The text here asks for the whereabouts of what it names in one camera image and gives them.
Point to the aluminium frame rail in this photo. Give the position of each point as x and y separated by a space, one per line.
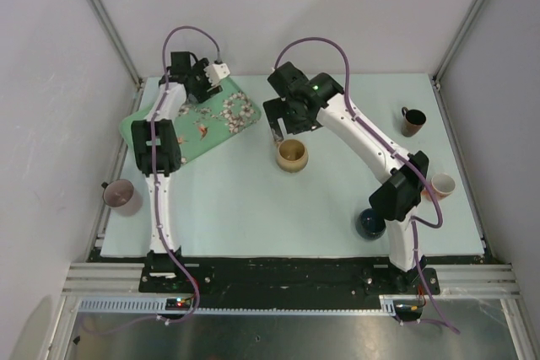
103 278

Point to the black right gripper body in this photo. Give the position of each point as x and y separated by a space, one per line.
297 124

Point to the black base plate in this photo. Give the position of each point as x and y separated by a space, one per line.
294 283

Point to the pink ribbed mug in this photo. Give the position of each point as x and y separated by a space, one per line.
122 197

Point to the green floral tray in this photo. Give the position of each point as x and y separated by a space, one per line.
200 127

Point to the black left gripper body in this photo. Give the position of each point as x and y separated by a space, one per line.
201 83

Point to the beige mug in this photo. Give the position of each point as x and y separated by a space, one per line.
292 155

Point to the blue mug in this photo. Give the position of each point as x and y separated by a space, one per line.
370 225

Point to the orange cup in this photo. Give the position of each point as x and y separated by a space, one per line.
442 185

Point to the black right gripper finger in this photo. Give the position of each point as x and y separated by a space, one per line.
275 108
275 128

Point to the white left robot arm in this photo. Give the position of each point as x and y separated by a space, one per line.
158 154

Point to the white slotted cable duct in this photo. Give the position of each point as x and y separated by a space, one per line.
165 305

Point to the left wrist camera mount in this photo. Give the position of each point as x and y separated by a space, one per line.
216 72

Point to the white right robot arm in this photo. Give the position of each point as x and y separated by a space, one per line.
399 195

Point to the brown mug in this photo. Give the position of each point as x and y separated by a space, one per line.
412 121

